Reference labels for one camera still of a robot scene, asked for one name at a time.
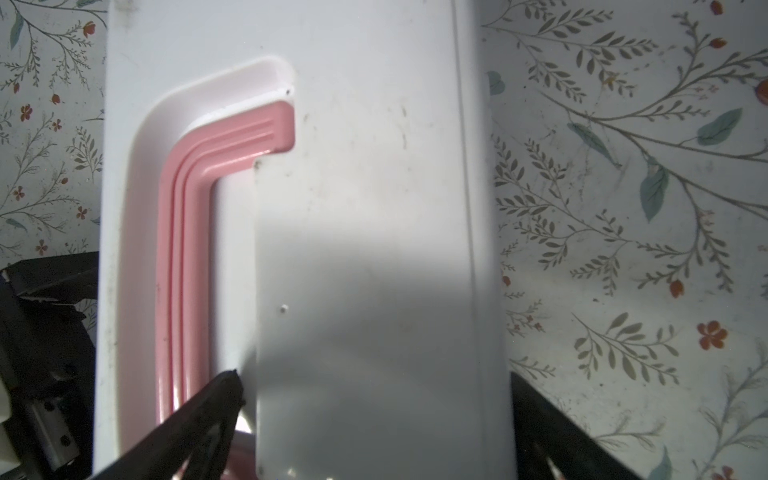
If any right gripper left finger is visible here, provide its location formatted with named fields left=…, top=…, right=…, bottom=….
left=94, top=370, right=243, bottom=480

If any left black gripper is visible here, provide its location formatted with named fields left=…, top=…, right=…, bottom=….
left=1, top=252, right=99, bottom=479

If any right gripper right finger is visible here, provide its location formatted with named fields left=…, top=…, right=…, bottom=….
left=509, top=372, right=639, bottom=480

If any white blue tool box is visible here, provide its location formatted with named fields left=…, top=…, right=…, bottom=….
left=93, top=1, right=517, bottom=479

